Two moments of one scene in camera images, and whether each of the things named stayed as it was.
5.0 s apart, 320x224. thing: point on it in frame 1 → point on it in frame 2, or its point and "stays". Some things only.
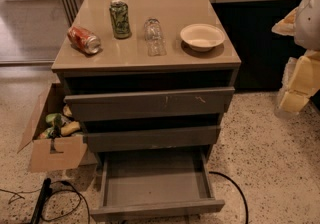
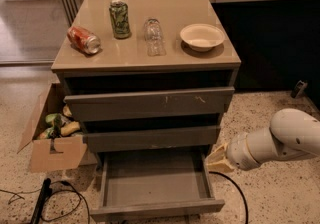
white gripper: (308, 24) → (237, 152)
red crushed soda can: (83, 39) stays
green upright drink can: (119, 10) stays
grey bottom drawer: (148, 184) stays
